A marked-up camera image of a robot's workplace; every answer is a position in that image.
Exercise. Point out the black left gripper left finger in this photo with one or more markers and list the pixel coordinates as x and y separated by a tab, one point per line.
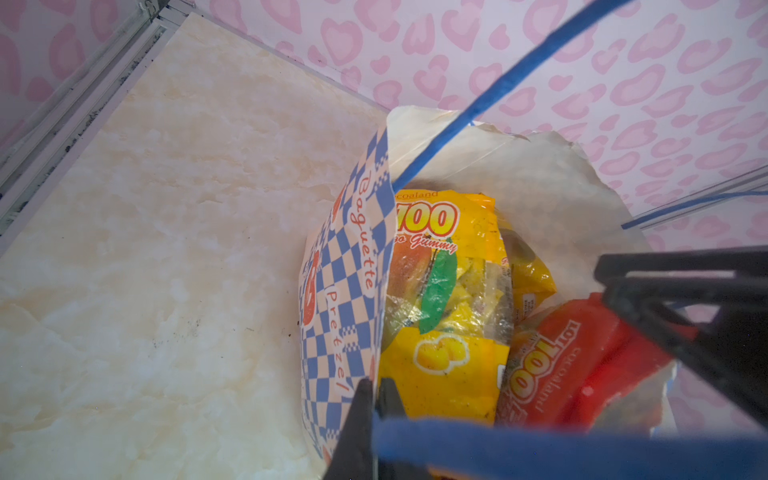
353	458

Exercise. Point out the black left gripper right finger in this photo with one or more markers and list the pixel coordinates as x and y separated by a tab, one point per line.
389	404

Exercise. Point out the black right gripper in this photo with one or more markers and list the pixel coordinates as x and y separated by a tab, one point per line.
706	308

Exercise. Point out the yellow chips bag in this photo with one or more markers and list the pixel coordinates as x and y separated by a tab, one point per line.
449	308

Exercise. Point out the red gummy snack bag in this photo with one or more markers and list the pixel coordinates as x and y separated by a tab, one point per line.
566	366

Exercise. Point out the blue checkered paper bag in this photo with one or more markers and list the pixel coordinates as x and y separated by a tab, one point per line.
555	201

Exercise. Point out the yellow candy snack bag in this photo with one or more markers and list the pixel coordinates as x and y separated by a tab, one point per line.
531	279

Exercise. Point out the right aluminium frame post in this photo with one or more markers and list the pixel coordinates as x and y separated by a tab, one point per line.
750	184

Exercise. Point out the aluminium frame post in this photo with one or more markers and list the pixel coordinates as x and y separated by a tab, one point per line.
750	184
65	67

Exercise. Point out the left aluminium frame post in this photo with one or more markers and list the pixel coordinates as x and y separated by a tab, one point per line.
65	67

